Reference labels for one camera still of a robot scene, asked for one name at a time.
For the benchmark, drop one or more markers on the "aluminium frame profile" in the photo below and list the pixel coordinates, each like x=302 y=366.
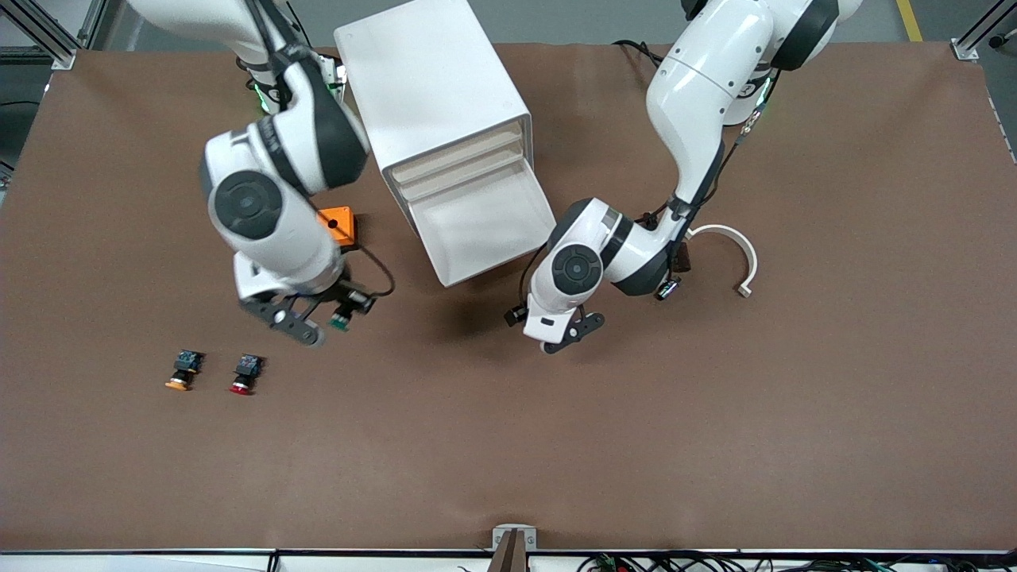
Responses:
x=985 y=28
x=48 y=36

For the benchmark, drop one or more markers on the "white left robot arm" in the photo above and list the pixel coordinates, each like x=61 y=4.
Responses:
x=699 y=95

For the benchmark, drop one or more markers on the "orange box with hole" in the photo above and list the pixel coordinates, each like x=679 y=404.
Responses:
x=343 y=222

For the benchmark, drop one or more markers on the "brown terminal block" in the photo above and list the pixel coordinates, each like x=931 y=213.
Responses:
x=683 y=258

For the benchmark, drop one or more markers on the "red push button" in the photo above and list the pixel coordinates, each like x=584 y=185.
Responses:
x=246 y=372

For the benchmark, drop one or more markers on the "grey arm base connector box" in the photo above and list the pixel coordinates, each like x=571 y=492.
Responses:
x=340 y=79

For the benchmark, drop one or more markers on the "green push button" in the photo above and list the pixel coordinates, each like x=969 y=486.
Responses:
x=342 y=322

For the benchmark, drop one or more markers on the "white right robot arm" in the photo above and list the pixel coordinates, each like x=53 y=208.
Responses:
x=270 y=238

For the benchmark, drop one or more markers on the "grey metal mount bracket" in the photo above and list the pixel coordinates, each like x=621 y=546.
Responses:
x=500 y=536

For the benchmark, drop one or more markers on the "yellow push button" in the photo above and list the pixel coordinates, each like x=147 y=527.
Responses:
x=184 y=369

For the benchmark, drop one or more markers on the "white curved bracket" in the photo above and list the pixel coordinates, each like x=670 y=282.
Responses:
x=743 y=246

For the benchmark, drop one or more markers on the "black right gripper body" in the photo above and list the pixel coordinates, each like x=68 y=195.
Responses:
x=340 y=293

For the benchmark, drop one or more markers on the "silver metal connector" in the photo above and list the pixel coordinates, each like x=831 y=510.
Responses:
x=669 y=288

